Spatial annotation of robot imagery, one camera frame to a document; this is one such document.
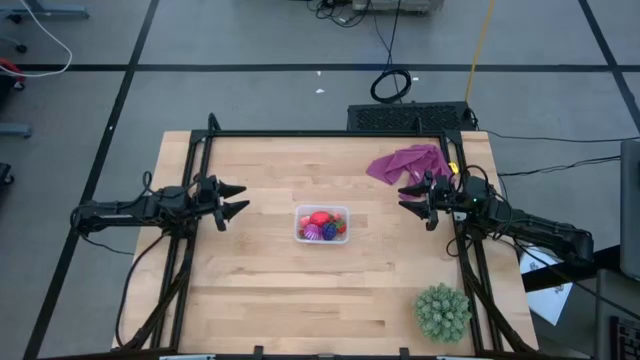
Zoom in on black keyboard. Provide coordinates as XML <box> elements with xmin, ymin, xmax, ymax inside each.
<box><xmin>610</xmin><ymin>315</ymin><xmax>640</xmax><ymax>360</ymax></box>

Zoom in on black side desk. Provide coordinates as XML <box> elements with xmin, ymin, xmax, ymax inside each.
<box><xmin>522</xmin><ymin>244</ymin><xmax>621</xmax><ymax>294</ymax></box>

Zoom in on grey side desk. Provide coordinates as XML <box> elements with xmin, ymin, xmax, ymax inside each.
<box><xmin>593</xmin><ymin>268</ymin><xmax>640</xmax><ymax>360</ymax></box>

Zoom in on black computer case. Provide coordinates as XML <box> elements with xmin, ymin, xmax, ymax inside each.
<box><xmin>346</xmin><ymin>100</ymin><xmax>477</xmax><ymax>133</ymax></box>

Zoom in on tangled black cables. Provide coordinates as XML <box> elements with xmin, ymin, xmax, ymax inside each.
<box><xmin>305</xmin><ymin>0</ymin><xmax>374</xmax><ymax>29</ymax></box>

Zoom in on grey monitor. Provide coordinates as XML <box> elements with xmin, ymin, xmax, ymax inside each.
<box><xmin>619</xmin><ymin>139</ymin><xmax>640</xmax><ymax>281</ymax></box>

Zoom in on coiled black cable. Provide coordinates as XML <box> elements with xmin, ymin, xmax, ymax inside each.
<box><xmin>369</xmin><ymin>67</ymin><xmax>413</xmax><ymax>105</ymax></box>

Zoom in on yellow floor cable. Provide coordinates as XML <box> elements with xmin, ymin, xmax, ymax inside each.
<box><xmin>464</xmin><ymin>0</ymin><xmax>498</xmax><ymax>104</ymax></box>

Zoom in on white floor cable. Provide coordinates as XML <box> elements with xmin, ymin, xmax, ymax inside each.
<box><xmin>0</xmin><ymin>0</ymin><xmax>74</xmax><ymax>79</ymax></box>

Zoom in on green spiky artificial plant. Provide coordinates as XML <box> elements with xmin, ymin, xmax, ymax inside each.
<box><xmin>413</xmin><ymin>282</ymin><xmax>474</xmax><ymax>345</ymax></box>

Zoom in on red floor item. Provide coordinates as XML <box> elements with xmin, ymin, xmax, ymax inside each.
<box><xmin>0</xmin><ymin>57</ymin><xmax>26</xmax><ymax>84</ymax></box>

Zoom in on black aluminium table frame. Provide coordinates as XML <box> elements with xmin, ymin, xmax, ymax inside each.
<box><xmin>112</xmin><ymin>112</ymin><xmax>540</xmax><ymax>360</ymax></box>

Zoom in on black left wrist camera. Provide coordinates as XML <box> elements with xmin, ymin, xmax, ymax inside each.
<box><xmin>197</xmin><ymin>174</ymin><xmax>217</xmax><ymax>204</ymax></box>

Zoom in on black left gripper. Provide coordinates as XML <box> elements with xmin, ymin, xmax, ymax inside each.
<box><xmin>197</xmin><ymin>174</ymin><xmax>251</xmax><ymax>232</ymax></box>

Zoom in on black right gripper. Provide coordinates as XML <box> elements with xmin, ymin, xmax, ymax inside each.
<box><xmin>397</xmin><ymin>170</ymin><xmax>459</xmax><ymax>232</ymax></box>

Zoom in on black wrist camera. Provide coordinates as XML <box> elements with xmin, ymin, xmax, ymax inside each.
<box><xmin>434</xmin><ymin>175</ymin><xmax>455</xmax><ymax>204</ymax></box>
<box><xmin>197</xmin><ymin>174</ymin><xmax>217</xmax><ymax>204</ymax></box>

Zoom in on thin black floor cable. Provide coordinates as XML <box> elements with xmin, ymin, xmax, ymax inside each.
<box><xmin>482</xmin><ymin>128</ymin><xmax>640</xmax><ymax>145</ymax></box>
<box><xmin>499</xmin><ymin>155</ymin><xmax>622</xmax><ymax>177</ymax></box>

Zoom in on clear plastic tupperware container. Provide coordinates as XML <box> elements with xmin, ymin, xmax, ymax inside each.
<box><xmin>293</xmin><ymin>203</ymin><xmax>351</xmax><ymax>245</ymax></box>

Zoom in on magenta cloth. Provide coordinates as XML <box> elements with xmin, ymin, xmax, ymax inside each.
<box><xmin>365</xmin><ymin>144</ymin><xmax>454</xmax><ymax>201</ymax></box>

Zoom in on white paper sheet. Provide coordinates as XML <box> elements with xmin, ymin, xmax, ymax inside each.
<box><xmin>518</xmin><ymin>244</ymin><xmax>575</xmax><ymax>327</ymax></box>

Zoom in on grey desk foot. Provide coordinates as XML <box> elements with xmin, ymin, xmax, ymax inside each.
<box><xmin>0</xmin><ymin>122</ymin><xmax>34</xmax><ymax>140</ymax></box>
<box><xmin>0</xmin><ymin>0</ymin><xmax>91</xmax><ymax>22</ymax></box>

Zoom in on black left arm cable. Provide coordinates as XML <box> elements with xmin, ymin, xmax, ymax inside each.
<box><xmin>114</xmin><ymin>232</ymin><xmax>169</xmax><ymax>349</ymax></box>

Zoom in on straight black floor cable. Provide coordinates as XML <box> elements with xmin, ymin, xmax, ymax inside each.
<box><xmin>372</xmin><ymin>0</ymin><xmax>403</xmax><ymax>71</ymax></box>

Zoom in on grey floor device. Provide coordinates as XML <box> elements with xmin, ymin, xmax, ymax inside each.
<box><xmin>351</xmin><ymin>0</ymin><xmax>445</xmax><ymax>14</ymax></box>

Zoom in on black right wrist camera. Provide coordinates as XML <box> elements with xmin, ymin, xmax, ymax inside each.
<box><xmin>434</xmin><ymin>175</ymin><xmax>455</xmax><ymax>204</ymax></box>

